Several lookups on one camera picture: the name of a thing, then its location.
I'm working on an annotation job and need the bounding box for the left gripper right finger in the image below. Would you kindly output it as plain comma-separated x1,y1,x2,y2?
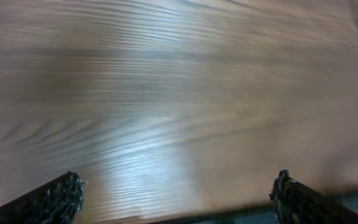
269,169,358,224

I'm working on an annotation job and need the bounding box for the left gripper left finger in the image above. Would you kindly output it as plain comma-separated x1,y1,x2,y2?
0,171,85,224

